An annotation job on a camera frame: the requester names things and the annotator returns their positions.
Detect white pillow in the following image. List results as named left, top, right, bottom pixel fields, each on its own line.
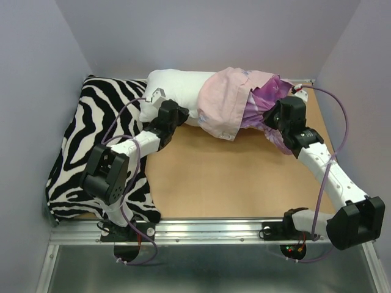
left=143, top=69, right=214, bottom=127

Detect pink printed pillowcase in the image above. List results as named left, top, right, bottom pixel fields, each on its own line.
left=197, top=67, right=293, bottom=155

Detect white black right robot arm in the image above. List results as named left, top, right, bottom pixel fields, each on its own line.
left=263, top=96, right=386, bottom=250

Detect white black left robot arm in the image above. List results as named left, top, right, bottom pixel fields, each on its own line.
left=79, top=99, right=189, bottom=241

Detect zebra striped pillow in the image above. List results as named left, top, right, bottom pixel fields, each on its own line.
left=45, top=75, right=147, bottom=226

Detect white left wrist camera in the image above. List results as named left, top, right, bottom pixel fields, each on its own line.
left=145, top=88, right=166, bottom=109

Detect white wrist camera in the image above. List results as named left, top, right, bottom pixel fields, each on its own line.
left=145, top=88, right=166, bottom=109
left=291, top=84, right=309, bottom=103

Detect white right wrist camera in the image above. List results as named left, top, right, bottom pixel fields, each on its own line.
left=291, top=84, right=309, bottom=103

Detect aluminium rear table rail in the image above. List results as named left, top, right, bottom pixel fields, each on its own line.
left=287, top=79, right=315, bottom=85

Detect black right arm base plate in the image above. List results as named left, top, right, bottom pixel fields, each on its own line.
left=258, top=220, right=311, bottom=241

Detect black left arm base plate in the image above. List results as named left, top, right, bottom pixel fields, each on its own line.
left=97, top=220, right=156, bottom=242

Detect aluminium front mounting rail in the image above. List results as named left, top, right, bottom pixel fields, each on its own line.
left=48, top=217, right=376, bottom=245

